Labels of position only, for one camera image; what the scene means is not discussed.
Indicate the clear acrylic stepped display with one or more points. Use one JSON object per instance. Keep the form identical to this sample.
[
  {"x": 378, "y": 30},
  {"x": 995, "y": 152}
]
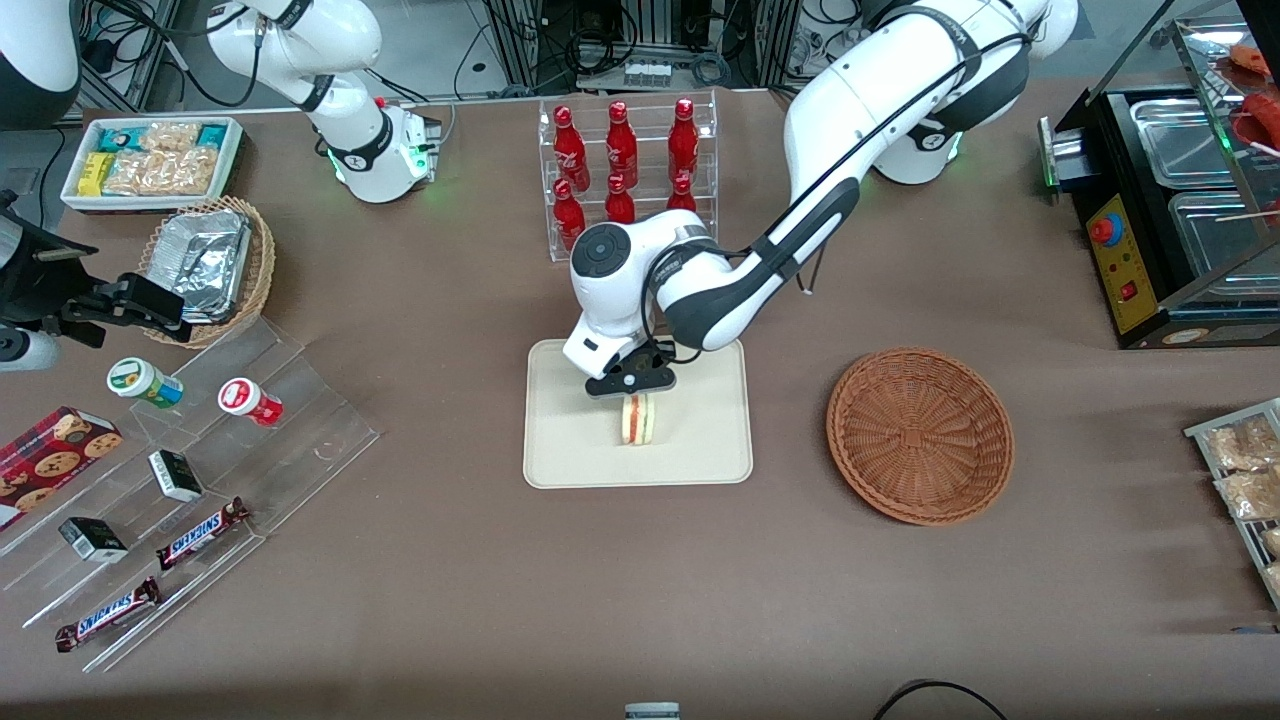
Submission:
[{"x": 300, "y": 450}]

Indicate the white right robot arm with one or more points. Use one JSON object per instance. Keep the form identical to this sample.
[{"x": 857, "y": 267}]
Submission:
[{"x": 350, "y": 40}]

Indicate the stack of foil containers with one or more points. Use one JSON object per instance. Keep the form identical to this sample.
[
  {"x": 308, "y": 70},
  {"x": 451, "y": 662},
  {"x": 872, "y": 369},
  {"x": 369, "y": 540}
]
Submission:
[{"x": 205, "y": 260}]

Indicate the red sausage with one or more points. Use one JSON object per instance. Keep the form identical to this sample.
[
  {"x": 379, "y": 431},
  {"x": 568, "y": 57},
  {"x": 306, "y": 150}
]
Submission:
[
  {"x": 1265, "y": 118},
  {"x": 1255, "y": 58}
]

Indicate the black hot food warmer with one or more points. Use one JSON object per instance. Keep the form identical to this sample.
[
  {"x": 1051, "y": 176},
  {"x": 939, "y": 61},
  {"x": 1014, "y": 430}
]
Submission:
[{"x": 1125, "y": 260}]

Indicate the teal snack pack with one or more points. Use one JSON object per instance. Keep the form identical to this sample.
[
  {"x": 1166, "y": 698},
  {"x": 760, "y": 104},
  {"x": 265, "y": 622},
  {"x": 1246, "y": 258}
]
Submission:
[
  {"x": 212, "y": 135},
  {"x": 122, "y": 138}
]

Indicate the clear bag of crackers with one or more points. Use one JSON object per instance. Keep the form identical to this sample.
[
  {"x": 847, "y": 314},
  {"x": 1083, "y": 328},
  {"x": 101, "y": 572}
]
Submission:
[
  {"x": 160, "y": 175},
  {"x": 170, "y": 136}
]

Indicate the yellow snack pack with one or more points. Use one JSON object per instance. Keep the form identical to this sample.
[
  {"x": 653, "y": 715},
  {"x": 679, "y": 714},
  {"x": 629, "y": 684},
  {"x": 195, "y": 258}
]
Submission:
[{"x": 95, "y": 173}]

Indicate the clear bag of pastry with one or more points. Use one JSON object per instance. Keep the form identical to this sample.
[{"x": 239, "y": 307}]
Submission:
[
  {"x": 1242, "y": 445},
  {"x": 1252, "y": 495}
]

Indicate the steel warmer pan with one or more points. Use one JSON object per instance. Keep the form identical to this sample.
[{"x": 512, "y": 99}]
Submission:
[
  {"x": 1225, "y": 240},
  {"x": 1185, "y": 140}
]

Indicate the green jar with white lid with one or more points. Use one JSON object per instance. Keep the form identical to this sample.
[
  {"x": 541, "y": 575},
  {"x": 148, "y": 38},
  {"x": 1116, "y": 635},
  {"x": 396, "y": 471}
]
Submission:
[{"x": 140, "y": 382}]

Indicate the white power strip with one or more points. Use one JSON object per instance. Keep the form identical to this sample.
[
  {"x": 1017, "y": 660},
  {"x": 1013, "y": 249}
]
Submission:
[{"x": 647, "y": 72}]

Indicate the white snack bin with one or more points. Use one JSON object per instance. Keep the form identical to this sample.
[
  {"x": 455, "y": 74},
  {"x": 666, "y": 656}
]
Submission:
[{"x": 235, "y": 160}]

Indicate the Snickers chocolate bar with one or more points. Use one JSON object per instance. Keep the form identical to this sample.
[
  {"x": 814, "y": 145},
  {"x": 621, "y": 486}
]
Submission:
[
  {"x": 108, "y": 613},
  {"x": 203, "y": 533}
]

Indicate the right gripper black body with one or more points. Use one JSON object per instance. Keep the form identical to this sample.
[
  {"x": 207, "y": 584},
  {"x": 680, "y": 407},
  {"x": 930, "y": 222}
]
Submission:
[{"x": 40, "y": 283}]

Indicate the clear acrylic bottle rack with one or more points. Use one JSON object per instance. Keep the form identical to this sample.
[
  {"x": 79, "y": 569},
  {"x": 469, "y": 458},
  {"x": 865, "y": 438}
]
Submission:
[{"x": 648, "y": 100}]

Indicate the small black carton box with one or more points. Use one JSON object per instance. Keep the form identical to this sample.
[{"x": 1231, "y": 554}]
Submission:
[
  {"x": 175, "y": 475},
  {"x": 92, "y": 540}
]

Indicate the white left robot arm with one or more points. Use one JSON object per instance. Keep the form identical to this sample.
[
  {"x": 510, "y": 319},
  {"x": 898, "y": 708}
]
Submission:
[{"x": 850, "y": 110}]

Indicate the red jar with white lid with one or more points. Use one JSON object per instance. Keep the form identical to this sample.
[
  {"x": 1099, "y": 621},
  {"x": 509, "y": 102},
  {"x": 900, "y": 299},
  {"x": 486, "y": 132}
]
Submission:
[{"x": 250, "y": 402}]

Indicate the cream rectangular plastic tray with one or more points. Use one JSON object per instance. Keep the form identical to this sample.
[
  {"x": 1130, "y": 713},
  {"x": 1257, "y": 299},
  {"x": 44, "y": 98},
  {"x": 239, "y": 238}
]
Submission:
[{"x": 700, "y": 440}]

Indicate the red chocolate chip cookie box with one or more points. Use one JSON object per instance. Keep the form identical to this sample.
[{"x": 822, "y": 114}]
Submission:
[{"x": 50, "y": 460}]

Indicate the red soda bottle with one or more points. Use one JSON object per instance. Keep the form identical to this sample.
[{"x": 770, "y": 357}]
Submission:
[
  {"x": 681, "y": 195},
  {"x": 621, "y": 145},
  {"x": 569, "y": 148},
  {"x": 619, "y": 202},
  {"x": 683, "y": 140},
  {"x": 568, "y": 220}
]

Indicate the sandwich with red filling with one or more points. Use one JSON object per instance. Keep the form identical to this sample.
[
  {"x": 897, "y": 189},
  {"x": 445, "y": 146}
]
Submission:
[{"x": 638, "y": 422}]

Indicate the brown round wicker basket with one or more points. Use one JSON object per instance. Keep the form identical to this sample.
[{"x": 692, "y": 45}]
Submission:
[{"x": 920, "y": 435}]

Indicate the light wicker basket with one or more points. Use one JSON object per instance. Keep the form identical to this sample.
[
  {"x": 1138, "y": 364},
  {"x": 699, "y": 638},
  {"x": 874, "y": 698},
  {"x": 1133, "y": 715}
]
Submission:
[{"x": 260, "y": 270}]

